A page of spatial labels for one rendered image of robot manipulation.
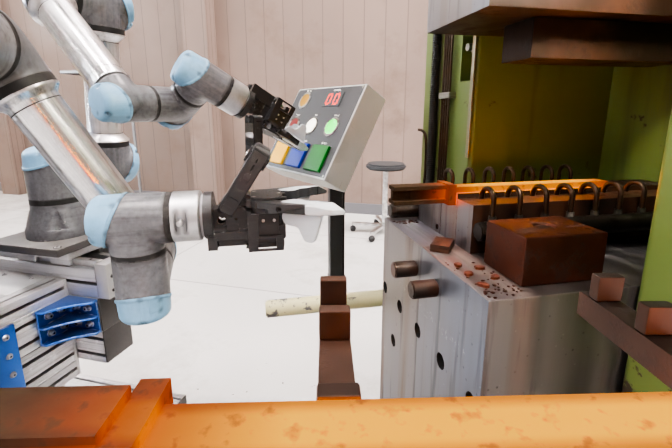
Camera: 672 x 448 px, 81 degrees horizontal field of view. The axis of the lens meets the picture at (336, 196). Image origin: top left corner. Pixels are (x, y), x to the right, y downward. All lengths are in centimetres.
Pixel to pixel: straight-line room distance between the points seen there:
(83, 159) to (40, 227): 49
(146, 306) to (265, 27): 422
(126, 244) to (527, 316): 53
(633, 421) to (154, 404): 19
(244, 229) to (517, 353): 40
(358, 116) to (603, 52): 54
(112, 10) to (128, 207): 70
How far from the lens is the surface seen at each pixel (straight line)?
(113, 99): 86
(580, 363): 63
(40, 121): 74
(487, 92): 92
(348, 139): 102
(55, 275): 122
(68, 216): 119
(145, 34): 548
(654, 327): 34
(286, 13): 462
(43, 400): 20
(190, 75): 88
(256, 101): 95
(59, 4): 109
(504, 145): 95
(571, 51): 75
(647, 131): 105
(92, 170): 73
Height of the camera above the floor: 113
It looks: 12 degrees down
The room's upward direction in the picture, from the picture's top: straight up
